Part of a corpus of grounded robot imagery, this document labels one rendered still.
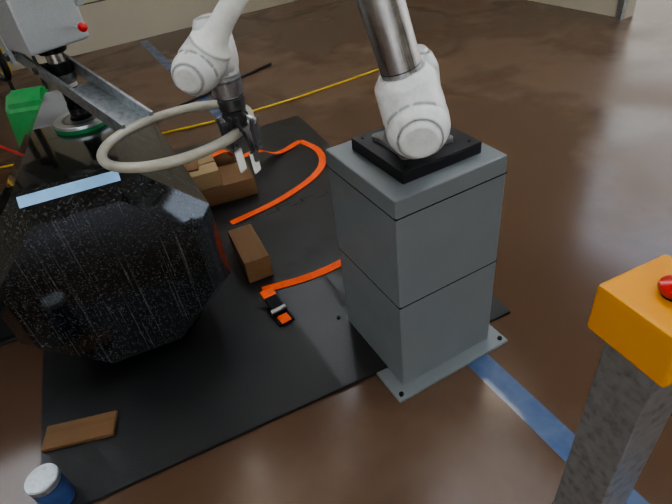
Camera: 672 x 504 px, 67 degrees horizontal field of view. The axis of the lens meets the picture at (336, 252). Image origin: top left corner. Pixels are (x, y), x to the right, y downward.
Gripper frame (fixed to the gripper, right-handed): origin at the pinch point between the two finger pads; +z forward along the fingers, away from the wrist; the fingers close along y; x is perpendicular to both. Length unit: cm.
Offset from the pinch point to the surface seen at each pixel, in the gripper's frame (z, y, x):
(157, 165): -9.7, 12.1, 22.8
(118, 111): -12, 56, -9
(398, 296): 42, -45, 4
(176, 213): 19.8, 33.9, 3.5
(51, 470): 69, 46, 77
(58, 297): 36, 66, 38
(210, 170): 53, 95, -85
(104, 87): -18, 67, -16
